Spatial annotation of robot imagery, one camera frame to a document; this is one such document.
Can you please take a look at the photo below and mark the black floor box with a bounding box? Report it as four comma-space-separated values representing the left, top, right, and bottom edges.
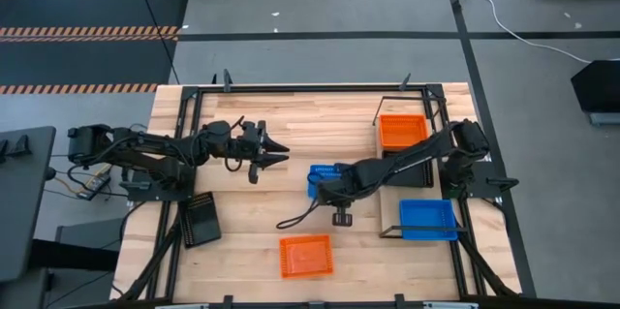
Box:
570, 59, 620, 114

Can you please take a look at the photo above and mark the black hazard-striped floor mat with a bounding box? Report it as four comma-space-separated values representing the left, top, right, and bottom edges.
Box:
0, 0, 191, 96

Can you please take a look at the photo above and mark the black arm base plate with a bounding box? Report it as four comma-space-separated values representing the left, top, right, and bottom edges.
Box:
452, 160, 520, 200
126, 162, 199, 202

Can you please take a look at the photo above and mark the black desk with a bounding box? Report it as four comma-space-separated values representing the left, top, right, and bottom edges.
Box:
0, 126, 58, 284

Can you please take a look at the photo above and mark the black power adapter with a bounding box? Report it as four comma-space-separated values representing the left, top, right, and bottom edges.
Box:
76, 175, 110, 202

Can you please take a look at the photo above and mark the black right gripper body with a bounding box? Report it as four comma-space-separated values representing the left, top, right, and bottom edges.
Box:
319, 166, 362, 228

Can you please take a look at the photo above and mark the grey box base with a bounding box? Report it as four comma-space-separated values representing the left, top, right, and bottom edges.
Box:
588, 111, 620, 127

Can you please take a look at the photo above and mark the thin black floor cable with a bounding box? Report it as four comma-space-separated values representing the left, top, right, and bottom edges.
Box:
130, 0, 181, 86

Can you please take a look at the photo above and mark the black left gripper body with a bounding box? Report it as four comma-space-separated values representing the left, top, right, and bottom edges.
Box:
227, 119, 266, 185

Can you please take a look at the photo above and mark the blue plastic slotted basket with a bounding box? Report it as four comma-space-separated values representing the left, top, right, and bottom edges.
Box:
398, 198, 459, 242
307, 163, 346, 201

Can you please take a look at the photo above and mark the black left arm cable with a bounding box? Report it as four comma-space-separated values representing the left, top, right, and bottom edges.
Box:
222, 151, 243, 173

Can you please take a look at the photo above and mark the orange plastic slotted basket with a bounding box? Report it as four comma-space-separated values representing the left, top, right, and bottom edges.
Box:
278, 233, 335, 280
378, 113, 431, 151

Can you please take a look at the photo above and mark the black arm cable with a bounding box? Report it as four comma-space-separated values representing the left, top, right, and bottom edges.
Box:
275, 197, 324, 231
222, 151, 243, 173

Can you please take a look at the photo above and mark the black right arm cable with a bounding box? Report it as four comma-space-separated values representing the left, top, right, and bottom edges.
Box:
275, 197, 324, 231

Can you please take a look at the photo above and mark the white floor cable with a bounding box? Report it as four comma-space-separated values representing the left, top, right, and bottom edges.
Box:
467, 0, 593, 65

